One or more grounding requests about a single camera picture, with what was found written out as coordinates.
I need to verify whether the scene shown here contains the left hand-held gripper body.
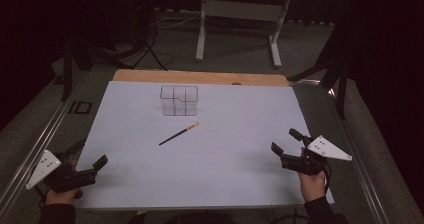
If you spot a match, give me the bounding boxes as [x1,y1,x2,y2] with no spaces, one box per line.
[25,149,99,194]

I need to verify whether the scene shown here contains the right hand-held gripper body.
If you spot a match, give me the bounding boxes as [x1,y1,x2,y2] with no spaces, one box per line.
[280,134,353,177]

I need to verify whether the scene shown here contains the black pen with wooden tip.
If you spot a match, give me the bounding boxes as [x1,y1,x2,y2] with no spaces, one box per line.
[158,121,201,147]

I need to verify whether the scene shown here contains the clear acrylic divided organizer box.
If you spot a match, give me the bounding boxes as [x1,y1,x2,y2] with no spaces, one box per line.
[159,84,199,117]

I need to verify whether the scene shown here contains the person's left hand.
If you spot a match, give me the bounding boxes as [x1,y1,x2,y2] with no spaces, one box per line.
[44,159,84,207]

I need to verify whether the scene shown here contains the person's right hand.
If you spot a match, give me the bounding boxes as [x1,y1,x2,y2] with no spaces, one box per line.
[298,146,328,204]

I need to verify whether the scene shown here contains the white paper sheet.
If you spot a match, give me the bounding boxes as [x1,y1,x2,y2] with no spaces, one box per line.
[73,80,335,212]

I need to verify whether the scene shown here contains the black stand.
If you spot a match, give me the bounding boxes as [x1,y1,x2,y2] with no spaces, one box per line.
[287,20,351,120]
[60,33,94,102]

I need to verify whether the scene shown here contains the person's dark torso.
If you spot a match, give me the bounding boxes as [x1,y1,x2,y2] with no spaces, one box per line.
[127,210,238,224]

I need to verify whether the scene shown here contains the dark equipment tower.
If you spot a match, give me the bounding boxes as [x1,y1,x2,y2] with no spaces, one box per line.
[129,0,156,48]

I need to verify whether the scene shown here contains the black rectangular floor frame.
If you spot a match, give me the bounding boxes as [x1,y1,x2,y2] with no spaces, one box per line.
[67,100,93,116]

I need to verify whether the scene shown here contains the aluminium rail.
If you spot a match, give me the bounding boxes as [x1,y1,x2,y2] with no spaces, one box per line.
[327,87,390,224]
[0,71,88,213]

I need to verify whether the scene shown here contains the black floor cables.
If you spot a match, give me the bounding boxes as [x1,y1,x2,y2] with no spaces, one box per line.
[99,17,175,72]

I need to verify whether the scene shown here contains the white metal table frame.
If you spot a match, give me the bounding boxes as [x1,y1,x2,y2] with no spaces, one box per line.
[195,0,353,69]

